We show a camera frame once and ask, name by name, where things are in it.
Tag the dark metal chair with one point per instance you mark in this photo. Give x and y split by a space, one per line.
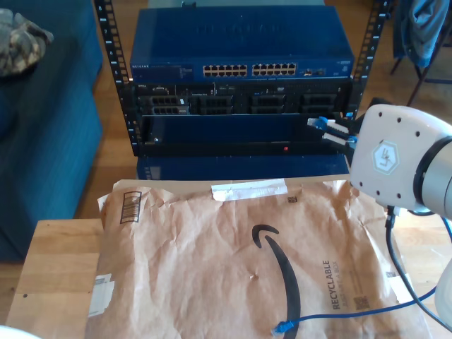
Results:
422 76

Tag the blue box under rack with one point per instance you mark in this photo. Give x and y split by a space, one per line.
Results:
247 167

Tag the black Dell rack server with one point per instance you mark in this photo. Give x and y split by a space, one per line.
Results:
243 102

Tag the black rack shelf tray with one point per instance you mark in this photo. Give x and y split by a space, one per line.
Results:
229 146

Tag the blue jacket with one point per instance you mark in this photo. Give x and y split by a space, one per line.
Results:
420 28

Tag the brown paper mailer bag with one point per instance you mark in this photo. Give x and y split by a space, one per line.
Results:
212 282

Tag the blue sofa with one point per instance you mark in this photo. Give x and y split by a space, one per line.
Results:
46 141

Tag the camouflage cloth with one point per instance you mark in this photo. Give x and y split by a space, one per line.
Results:
21 46

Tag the black perforated rack post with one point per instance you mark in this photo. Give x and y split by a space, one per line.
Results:
109 35
374 31

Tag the blue Netgear network switch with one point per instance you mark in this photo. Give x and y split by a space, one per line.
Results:
240 35

